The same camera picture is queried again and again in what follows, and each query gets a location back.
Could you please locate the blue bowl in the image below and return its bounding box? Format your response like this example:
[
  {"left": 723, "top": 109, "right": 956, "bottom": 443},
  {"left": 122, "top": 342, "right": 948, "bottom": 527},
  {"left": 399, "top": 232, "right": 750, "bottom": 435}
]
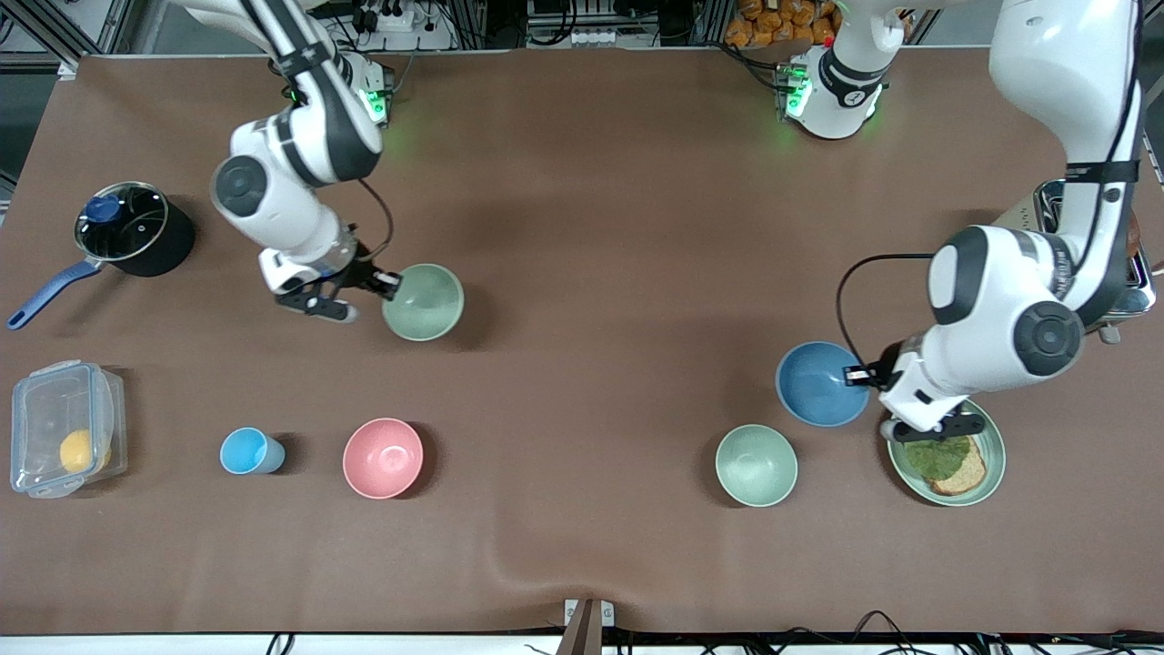
[{"left": 775, "top": 341, "right": 872, "bottom": 428}]

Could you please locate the pale green bowl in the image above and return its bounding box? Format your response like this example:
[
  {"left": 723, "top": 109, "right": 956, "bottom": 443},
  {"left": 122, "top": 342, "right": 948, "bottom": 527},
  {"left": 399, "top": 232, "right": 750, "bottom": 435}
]
[
  {"left": 715, "top": 424, "right": 799, "bottom": 509},
  {"left": 382, "top": 263, "right": 466, "bottom": 343}
]

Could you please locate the pink bowl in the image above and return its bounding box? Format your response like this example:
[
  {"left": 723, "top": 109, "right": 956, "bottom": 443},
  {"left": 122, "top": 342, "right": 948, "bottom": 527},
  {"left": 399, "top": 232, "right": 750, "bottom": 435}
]
[{"left": 342, "top": 418, "right": 426, "bottom": 500}]

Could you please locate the green lettuce leaf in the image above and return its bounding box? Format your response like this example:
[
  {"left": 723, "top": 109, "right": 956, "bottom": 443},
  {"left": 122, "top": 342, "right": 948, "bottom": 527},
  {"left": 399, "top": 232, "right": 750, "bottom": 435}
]
[{"left": 900, "top": 435, "right": 972, "bottom": 483}]

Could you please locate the pale green plate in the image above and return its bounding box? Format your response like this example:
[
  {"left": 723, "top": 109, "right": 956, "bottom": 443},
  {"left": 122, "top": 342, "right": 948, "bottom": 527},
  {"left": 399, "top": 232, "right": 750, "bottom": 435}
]
[{"left": 887, "top": 398, "right": 1008, "bottom": 508}]

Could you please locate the slice of brown bread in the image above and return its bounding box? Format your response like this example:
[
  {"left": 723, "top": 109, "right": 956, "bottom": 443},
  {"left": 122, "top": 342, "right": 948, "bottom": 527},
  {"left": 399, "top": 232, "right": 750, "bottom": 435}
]
[{"left": 928, "top": 437, "right": 988, "bottom": 498}]

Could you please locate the light blue cup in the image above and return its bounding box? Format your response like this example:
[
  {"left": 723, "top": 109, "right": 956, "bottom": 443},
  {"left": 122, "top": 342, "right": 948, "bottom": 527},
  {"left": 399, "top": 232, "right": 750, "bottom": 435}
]
[{"left": 219, "top": 427, "right": 286, "bottom": 476}]

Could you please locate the brown table cloth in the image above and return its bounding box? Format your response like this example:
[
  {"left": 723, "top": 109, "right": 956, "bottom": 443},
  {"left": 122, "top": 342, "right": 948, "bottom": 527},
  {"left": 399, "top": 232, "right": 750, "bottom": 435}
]
[{"left": 0, "top": 50, "right": 1164, "bottom": 635}]

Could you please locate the silver toaster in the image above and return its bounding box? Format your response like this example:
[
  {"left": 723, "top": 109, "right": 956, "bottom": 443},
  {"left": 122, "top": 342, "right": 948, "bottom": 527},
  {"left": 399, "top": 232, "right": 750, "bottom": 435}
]
[{"left": 991, "top": 179, "right": 1158, "bottom": 345}]

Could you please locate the white power strip with plugs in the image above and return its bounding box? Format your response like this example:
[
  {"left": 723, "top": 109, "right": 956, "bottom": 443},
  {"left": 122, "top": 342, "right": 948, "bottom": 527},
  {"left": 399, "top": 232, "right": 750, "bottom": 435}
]
[{"left": 350, "top": 3, "right": 416, "bottom": 34}]

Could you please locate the yellow lemon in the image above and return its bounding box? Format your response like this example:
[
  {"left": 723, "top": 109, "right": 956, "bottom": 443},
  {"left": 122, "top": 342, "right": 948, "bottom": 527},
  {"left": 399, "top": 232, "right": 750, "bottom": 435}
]
[{"left": 59, "top": 428, "right": 113, "bottom": 474}]

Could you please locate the clear lidded plastic container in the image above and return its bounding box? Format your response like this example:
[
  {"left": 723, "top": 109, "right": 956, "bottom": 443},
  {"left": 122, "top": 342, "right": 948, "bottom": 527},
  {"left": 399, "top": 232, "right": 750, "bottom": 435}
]
[{"left": 9, "top": 360, "right": 128, "bottom": 499}]

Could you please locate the bag of orange buns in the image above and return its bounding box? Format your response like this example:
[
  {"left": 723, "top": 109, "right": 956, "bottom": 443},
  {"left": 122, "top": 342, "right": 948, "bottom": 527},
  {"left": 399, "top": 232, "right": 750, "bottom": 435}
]
[{"left": 725, "top": 0, "right": 842, "bottom": 48}]

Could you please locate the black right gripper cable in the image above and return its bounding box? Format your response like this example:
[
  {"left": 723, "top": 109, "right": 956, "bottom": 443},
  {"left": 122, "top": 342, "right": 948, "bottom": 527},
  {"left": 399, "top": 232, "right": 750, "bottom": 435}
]
[{"left": 357, "top": 177, "right": 396, "bottom": 267}]

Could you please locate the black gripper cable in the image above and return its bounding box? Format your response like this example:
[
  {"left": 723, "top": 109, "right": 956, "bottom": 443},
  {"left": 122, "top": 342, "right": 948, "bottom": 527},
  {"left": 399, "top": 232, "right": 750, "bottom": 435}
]
[
  {"left": 835, "top": 252, "right": 939, "bottom": 365},
  {"left": 357, "top": 177, "right": 396, "bottom": 267}
]

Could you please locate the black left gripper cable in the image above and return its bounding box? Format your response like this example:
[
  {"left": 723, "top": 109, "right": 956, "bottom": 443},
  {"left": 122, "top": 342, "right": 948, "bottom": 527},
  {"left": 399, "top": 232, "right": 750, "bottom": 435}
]
[{"left": 835, "top": 252, "right": 939, "bottom": 365}]

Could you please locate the dark pot with blue handle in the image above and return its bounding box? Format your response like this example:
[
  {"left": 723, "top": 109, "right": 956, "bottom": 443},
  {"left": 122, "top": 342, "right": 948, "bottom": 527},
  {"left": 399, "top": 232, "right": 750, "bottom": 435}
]
[{"left": 6, "top": 181, "right": 196, "bottom": 331}]

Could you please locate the metal table edge bracket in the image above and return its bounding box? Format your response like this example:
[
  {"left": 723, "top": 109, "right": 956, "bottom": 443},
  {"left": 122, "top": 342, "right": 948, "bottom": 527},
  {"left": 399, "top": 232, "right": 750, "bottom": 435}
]
[{"left": 562, "top": 598, "right": 617, "bottom": 655}]

